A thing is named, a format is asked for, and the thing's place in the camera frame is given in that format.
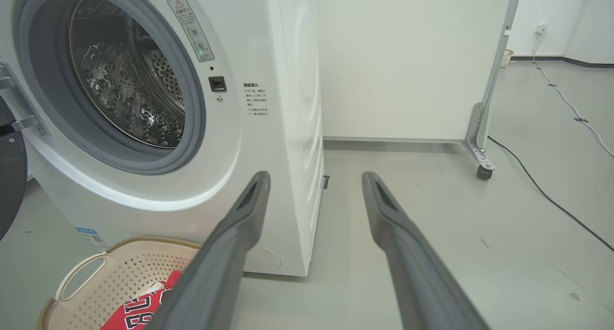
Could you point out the grey rubber door gasket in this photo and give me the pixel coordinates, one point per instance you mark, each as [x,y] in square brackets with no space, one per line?
[48,90]

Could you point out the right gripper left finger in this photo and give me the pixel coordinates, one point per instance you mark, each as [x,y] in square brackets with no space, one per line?
[216,272]

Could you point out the grey warning sticker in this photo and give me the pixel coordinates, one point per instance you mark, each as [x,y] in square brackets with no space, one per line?
[192,30]

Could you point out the white partition panel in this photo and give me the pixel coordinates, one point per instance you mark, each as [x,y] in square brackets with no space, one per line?
[407,61]

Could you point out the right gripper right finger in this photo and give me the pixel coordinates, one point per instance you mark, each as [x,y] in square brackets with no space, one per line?
[422,282]

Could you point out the blue energy label sticker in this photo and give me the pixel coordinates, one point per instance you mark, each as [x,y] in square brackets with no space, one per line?
[92,239]

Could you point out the small cream basket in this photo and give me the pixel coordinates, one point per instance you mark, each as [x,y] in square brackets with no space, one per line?
[506,58]

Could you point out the perforated steel washer drum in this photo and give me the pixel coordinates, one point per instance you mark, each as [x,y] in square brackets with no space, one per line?
[124,95]

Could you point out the cream perforated laundry basket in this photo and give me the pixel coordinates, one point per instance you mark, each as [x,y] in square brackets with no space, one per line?
[110,282]

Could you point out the red jersey numbered 78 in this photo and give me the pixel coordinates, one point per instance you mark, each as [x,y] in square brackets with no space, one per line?
[139,311]

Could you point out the black door latch socket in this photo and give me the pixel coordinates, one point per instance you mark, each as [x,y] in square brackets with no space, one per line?
[217,83]

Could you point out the white wall outlet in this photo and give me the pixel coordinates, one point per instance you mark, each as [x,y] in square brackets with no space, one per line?
[542,29]

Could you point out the white front-load washing machine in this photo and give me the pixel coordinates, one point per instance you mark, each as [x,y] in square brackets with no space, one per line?
[268,42]

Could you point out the metal door hinge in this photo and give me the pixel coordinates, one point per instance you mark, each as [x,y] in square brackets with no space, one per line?
[19,104]

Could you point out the black glass washing machine door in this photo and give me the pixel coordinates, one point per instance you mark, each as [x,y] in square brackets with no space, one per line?
[9,176]

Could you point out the metal caster bracket with wheel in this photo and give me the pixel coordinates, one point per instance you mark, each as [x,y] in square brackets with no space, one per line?
[477,138]

